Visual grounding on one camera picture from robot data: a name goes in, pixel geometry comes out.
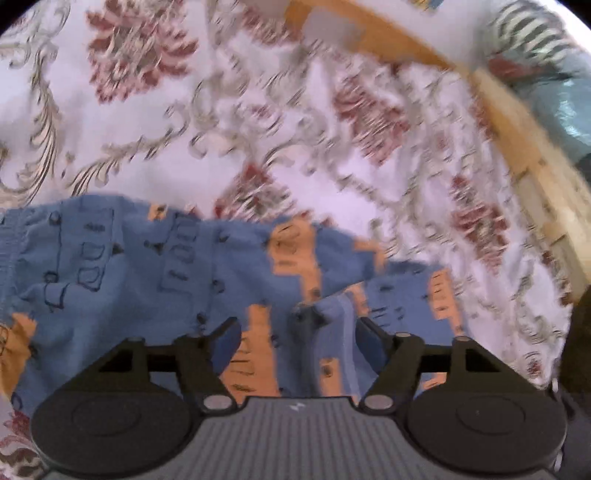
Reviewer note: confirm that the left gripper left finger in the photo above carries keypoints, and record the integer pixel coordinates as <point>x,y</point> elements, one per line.
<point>200,363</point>

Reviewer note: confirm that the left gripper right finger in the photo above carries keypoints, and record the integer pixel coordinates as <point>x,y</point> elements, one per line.
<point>396,360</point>

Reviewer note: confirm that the blue pyjama pants orange print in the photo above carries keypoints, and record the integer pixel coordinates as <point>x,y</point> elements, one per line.
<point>81,275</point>

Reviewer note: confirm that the floral white red bedspread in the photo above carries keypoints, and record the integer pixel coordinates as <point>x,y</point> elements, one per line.
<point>211,108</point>

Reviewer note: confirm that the light blue bagged bedding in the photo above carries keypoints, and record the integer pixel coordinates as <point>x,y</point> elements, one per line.
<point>560,101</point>

